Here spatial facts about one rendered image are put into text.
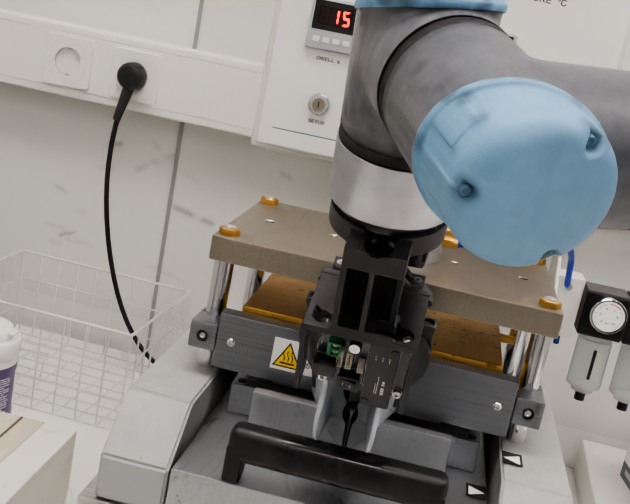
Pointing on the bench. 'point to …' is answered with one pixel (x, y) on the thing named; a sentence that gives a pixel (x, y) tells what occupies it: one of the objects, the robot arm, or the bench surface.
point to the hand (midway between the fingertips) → (348, 424)
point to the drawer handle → (331, 465)
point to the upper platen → (445, 343)
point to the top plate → (288, 226)
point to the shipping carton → (23, 459)
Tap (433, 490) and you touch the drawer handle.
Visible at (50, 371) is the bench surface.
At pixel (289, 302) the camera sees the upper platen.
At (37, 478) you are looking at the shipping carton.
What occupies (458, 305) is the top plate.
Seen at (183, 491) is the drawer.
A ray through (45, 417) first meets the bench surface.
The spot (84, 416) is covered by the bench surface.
